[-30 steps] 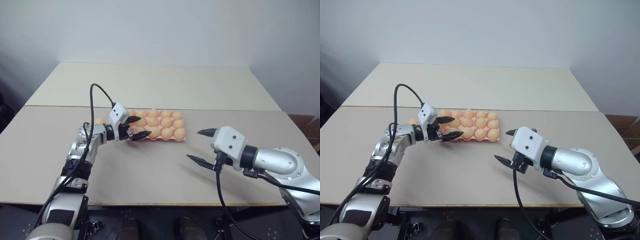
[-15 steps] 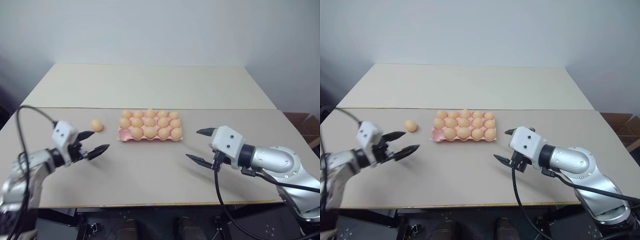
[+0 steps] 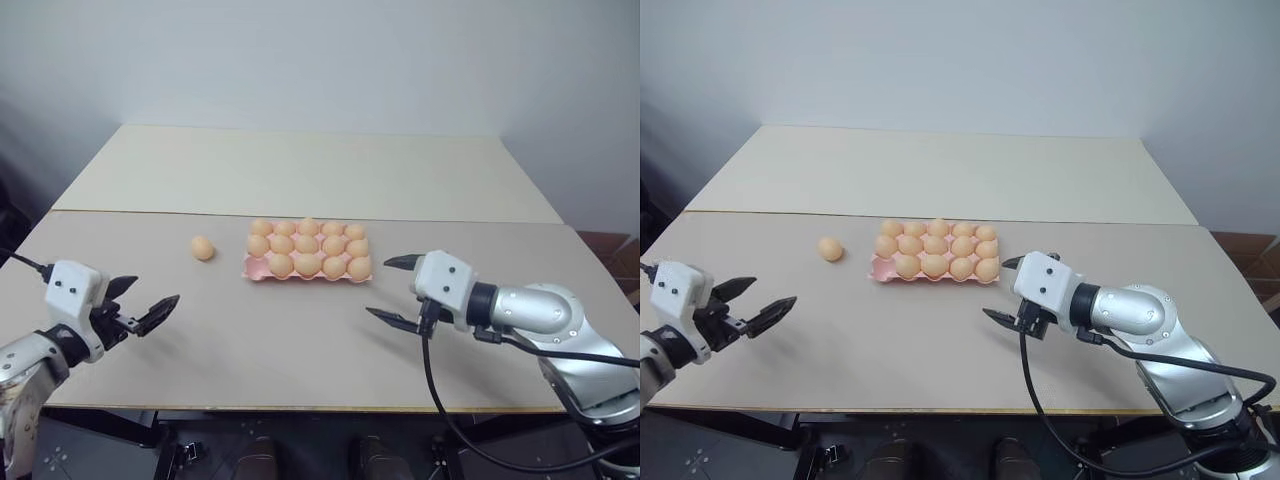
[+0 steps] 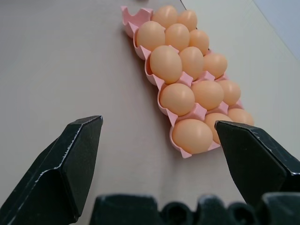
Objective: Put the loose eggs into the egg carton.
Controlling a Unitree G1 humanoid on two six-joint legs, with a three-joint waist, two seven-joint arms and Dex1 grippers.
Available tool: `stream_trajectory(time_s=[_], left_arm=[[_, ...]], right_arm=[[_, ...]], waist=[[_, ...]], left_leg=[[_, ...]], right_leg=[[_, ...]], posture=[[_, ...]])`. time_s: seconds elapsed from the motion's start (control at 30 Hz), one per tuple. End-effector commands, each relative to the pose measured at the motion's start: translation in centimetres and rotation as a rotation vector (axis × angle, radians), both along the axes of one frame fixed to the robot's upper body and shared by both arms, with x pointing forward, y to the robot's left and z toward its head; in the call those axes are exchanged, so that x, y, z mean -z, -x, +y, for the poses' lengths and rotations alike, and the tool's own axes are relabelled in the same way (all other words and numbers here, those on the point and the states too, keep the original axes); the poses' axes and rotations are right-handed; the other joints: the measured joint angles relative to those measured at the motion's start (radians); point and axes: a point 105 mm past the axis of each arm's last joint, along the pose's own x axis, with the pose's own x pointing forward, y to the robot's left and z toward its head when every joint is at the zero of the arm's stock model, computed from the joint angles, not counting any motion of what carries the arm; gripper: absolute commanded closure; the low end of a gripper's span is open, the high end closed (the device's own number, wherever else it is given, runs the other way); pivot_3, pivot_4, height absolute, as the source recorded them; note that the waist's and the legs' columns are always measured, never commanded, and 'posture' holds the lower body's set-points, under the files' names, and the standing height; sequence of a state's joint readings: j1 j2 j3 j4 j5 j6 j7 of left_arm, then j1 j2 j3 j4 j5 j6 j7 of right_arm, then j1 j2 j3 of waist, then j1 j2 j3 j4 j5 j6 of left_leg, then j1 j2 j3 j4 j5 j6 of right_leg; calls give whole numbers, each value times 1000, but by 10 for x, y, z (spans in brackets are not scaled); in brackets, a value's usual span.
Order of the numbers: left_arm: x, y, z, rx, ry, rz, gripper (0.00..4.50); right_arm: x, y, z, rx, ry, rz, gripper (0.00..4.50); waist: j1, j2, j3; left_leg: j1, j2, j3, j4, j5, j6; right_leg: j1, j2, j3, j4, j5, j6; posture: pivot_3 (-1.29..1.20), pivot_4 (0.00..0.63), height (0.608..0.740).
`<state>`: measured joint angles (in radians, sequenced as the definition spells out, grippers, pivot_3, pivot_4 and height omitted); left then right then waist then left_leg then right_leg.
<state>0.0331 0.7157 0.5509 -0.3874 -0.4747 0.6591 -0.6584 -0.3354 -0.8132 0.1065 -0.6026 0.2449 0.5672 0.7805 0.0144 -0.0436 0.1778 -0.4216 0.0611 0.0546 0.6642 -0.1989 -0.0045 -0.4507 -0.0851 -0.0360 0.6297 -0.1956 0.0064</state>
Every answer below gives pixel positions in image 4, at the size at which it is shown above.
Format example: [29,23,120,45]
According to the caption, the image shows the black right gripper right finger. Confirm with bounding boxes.
[214,120,300,209]

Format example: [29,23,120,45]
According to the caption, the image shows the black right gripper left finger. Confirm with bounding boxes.
[0,115,104,225]

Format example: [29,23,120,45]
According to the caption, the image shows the tan egg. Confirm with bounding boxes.
[179,46,205,81]
[202,53,228,79]
[217,80,241,106]
[204,112,234,144]
[165,23,190,51]
[227,108,255,126]
[159,83,195,116]
[172,119,213,155]
[191,80,225,111]
[150,45,183,84]
[136,21,166,53]
[188,29,210,56]
[152,5,178,29]
[177,9,198,31]

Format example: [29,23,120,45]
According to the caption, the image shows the pink plastic egg tray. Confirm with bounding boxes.
[120,6,245,159]

